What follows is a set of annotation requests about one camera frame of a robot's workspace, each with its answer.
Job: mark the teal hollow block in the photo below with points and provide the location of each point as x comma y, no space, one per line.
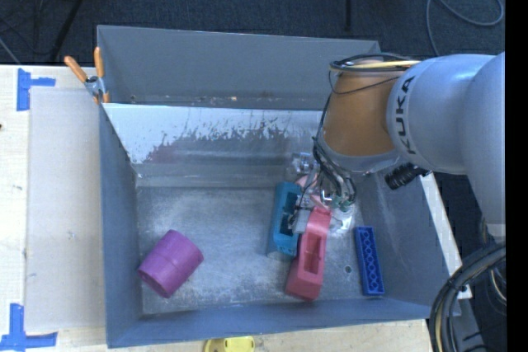
279,239

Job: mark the blue flat block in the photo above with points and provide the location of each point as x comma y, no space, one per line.
369,261

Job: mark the pale wood flat board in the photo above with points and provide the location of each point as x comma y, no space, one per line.
62,198

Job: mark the black cylinder on white bracket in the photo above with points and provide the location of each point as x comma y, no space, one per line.
402,176

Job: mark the grey metal bin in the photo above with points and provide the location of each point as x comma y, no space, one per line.
231,218

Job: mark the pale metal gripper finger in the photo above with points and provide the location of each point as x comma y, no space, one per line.
292,219
302,222

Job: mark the clear glass thing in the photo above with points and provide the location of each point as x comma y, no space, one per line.
343,220

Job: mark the purple cylinder cup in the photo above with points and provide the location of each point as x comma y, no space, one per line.
170,263

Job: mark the pink hollow block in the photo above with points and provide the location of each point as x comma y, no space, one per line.
310,259

